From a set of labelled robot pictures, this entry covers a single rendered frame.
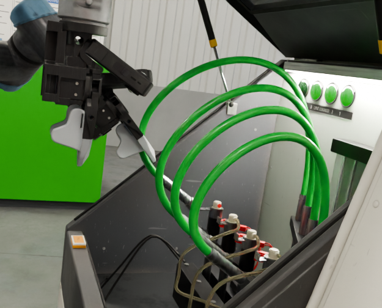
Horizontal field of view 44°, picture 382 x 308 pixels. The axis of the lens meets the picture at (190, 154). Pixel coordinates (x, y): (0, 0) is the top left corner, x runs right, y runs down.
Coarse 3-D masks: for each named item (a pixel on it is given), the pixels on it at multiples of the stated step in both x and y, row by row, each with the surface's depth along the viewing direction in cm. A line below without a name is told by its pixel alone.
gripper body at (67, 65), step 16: (48, 32) 68; (64, 32) 67; (80, 32) 68; (96, 32) 67; (48, 48) 68; (64, 48) 67; (80, 48) 69; (48, 64) 66; (64, 64) 68; (80, 64) 69; (96, 64) 69; (48, 80) 67; (64, 80) 67; (80, 80) 68; (96, 80) 68; (48, 96) 67; (64, 96) 68; (80, 96) 68
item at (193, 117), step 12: (252, 84) 84; (264, 84) 85; (228, 96) 83; (288, 96) 87; (204, 108) 82; (300, 108) 88; (192, 120) 82; (180, 132) 81; (168, 144) 81; (312, 156) 91; (156, 168) 82; (312, 168) 92; (156, 180) 82; (312, 180) 92; (156, 192) 83; (312, 192) 93; (168, 204) 84; (300, 228) 95
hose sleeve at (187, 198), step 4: (164, 176) 91; (164, 180) 91; (168, 180) 91; (164, 184) 91; (168, 184) 91; (168, 188) 92; (180, 192) 92; (184, 192) 93; (180, 196) 93; (184, 196) 93; (188, 196) 94; (180, 200) 94; (184, 200) 93; (188, 200) 93
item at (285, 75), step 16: (208, 64) 89; (224, 64) 90; (256, 64) 92; (272, 64) 93; (176, 80) 88; (288, 80) 95; (160, 96) 87; (144, 128) 87; (144, 160) 89; (304, 176) 102; (304, 192) 102
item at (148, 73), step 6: (144, 72) 87; (150, 72) 87; (102, 78) 86; (108, 78) 86; (114, 78) 86; (150, 78) 87; (102, 84) 86; (108, 84) 86; (114, 84) 86; (120, 84) 86
